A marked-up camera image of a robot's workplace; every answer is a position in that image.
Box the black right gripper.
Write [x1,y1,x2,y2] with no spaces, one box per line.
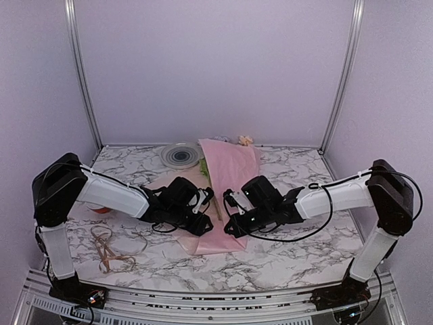
[224,204,273,239]

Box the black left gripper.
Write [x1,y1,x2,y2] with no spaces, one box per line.
[167,204,213,236]

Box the pink wrapping paper sheet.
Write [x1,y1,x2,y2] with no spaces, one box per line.
[147,142,260,255]

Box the blue fake flower stem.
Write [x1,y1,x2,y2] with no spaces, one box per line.
[199,139,227,221]

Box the beige raffia ribbon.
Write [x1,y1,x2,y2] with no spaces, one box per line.
[90,225,148,274]

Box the large pink fake rose stem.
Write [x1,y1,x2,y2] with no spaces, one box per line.
[238,135,254,146]

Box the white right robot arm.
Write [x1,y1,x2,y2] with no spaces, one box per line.
[223,159,421,303]

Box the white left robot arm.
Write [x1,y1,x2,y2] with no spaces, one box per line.
[31,152,214,301]

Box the striped grey ceramic plate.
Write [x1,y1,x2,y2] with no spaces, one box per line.
[160,142,204,169]

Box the white bowl with red outside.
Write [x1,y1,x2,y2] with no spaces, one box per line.
[87,203,112,214]

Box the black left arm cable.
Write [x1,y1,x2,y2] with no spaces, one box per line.
[150,189,200,234]

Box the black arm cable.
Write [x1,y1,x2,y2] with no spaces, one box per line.
[150,189,200,234]
[223,171,424,243]

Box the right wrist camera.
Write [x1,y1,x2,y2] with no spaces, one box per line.
[223,189,252,215]

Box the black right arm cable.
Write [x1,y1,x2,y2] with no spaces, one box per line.
[223,171,424,243]

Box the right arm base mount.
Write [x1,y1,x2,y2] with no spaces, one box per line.
[309,269,371,311]

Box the aluminium front rail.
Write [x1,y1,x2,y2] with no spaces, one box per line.
[11,269,408,324]

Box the left aluminium frame post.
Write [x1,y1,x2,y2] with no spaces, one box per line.
[64,0,104,150]

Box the aluminium frame post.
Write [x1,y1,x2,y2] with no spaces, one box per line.
[319,0,365,155]
[64,0,104,150]

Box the right aluminium frame post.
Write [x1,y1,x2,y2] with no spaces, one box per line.
[319,0,365,155]

